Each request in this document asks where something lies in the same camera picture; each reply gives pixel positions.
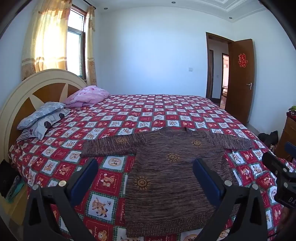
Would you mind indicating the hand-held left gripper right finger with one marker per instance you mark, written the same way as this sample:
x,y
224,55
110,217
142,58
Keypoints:
x,y
208,179

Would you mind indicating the striped cloth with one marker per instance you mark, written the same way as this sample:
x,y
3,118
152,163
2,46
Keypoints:
x,y
24,136

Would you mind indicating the pink pillow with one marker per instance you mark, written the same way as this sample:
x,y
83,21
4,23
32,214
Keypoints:
x,y
87,96

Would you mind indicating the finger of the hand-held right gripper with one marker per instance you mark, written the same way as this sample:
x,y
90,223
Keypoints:
x,y
275,163
291,150

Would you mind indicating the red paper door decoration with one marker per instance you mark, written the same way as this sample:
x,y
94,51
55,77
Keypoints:
x,y
242,60

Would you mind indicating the teal cloth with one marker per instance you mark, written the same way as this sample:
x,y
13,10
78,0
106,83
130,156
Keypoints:
x,y
16,190

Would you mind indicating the white pillow with dark dots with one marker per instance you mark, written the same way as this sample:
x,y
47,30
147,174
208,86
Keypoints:
x,y
45,128

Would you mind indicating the window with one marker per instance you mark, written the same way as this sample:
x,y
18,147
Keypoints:
x,y
74,51

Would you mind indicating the narrow yellow curtain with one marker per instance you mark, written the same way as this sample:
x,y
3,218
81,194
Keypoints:
x,y
90,46

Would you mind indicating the wide yellow curtain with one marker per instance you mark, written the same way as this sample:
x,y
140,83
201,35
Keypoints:
x,y
46,34

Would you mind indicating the brown wooden door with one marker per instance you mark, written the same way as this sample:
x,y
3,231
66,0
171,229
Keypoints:
x,y
240,97

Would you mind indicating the wooden cabinet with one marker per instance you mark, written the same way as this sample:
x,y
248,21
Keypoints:
x,y
286,133

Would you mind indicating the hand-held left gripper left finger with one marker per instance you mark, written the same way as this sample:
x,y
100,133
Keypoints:
x,y
84,179

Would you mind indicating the blue grey patterned pillow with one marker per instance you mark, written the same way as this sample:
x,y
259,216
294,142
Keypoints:
x,y
39,115

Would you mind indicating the curtain rod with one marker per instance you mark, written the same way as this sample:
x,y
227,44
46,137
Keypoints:
x,y
89,4

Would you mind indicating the dark red item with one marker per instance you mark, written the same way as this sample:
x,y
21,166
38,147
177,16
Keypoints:
x,y
291,115

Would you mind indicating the dark cloth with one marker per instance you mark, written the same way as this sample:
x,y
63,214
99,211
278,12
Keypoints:
x,y
9,178

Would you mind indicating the brown door frame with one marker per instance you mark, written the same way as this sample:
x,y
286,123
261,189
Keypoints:
x,y
209,69

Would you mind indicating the brown knitted sweater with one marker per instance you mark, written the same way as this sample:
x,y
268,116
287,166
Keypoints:
x,y
166,183

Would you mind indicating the red checked printed bedspread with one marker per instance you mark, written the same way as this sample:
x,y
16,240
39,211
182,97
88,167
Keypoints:
x,y
161,111

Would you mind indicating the green cloth on cabinet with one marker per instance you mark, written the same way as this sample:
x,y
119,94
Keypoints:
x,y
292,108

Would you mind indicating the black bag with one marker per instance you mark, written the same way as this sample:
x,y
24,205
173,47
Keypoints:
x,y
269,139

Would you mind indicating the cream and wood headboard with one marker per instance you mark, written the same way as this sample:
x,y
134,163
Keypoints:
x,y
13,99

